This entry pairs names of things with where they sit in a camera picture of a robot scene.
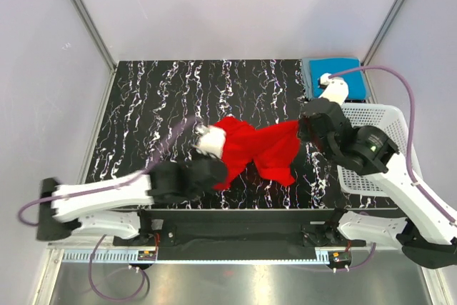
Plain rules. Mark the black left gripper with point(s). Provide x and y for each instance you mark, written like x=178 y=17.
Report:
x=197 y=153

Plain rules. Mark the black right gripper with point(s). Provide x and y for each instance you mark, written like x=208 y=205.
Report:
x=303 y=131

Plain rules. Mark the red t-shirt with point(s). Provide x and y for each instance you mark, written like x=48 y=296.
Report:
x=272 y=149

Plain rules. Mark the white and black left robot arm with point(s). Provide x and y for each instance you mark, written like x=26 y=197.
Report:
x=91 y=208

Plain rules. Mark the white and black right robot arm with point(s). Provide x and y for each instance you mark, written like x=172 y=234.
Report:
x=367 y=142

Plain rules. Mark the folded blue t-shirt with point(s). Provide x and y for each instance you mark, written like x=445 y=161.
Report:
x=357 y=88

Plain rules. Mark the folded grey t-shirt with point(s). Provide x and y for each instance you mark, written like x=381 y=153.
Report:
x=305 y=80

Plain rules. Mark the white plastic laundry basket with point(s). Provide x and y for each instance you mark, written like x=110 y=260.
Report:
x=388 y=123

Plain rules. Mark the left small connector box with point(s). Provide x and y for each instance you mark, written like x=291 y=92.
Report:
x=147 y=255

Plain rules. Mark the small connector box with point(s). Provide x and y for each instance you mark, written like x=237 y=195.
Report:
x=340 y=258
x=147 y=255

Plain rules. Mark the right small connector box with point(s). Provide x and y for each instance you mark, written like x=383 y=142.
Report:
x=340 y=258

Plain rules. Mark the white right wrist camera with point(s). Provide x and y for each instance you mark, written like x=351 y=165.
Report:
x=334 y=89

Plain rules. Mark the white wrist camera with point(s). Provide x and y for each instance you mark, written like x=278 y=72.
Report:
x=334 y=89
x=211 y=140

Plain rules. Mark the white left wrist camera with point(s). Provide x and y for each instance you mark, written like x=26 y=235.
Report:
x=211 y=140

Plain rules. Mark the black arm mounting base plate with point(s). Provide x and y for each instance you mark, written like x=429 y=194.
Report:
x=235 y=234

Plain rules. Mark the aluminium frame rail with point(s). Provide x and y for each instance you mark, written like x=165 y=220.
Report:
x=107 y=256

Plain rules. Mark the right aluminium corner post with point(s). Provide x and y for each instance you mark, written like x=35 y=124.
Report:
x=383 y=31

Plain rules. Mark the aluminium corner post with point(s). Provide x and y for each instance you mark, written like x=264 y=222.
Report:
x=94 y=33
x=383 y=31

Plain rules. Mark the left aluminium corner post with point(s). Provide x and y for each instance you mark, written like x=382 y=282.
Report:
x=94 y=33

